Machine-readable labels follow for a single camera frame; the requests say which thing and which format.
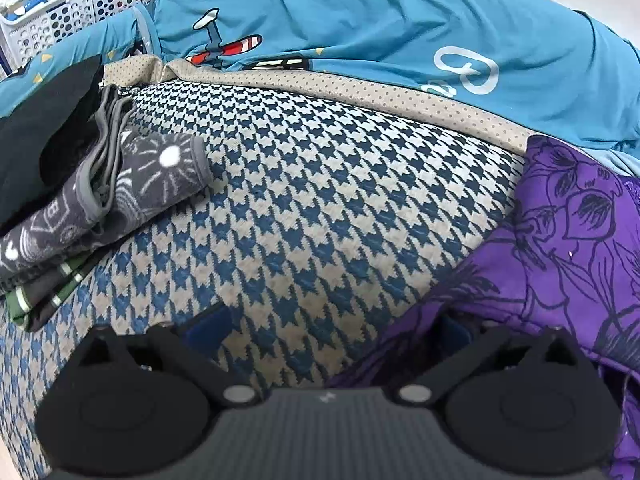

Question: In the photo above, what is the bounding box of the black folded garment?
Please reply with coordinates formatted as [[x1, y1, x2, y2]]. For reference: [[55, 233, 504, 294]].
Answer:
[[0, 55, 106, 231]]

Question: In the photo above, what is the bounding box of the white perforated plastic basket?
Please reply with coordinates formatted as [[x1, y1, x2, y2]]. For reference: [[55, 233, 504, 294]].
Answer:
[[0, 0, 151, 68]]

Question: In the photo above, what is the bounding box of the green striped folded garment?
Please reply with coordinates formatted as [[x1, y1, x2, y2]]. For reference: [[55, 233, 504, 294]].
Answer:
[[0, 255, 101, 331]]

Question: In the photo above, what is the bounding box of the houndstooth patterned mattress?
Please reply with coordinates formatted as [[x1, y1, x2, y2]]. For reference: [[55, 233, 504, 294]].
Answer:
[[0, 57, 531, 480]]

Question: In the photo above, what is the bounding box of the purple floral garment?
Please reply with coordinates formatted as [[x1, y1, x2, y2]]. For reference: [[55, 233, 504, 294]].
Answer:
[[325, 135, 640, 480]]

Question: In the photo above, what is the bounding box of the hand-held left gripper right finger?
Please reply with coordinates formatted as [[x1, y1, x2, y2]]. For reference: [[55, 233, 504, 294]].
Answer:
[[399, 312, 583, 407]]

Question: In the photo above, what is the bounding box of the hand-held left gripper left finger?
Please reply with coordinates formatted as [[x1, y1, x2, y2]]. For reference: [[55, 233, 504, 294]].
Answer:
[[77, 304, 261, 407]]

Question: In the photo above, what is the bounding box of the grey patterned folded garment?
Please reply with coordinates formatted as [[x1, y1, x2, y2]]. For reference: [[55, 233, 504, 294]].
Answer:
[[0, 85, 213, 293]]

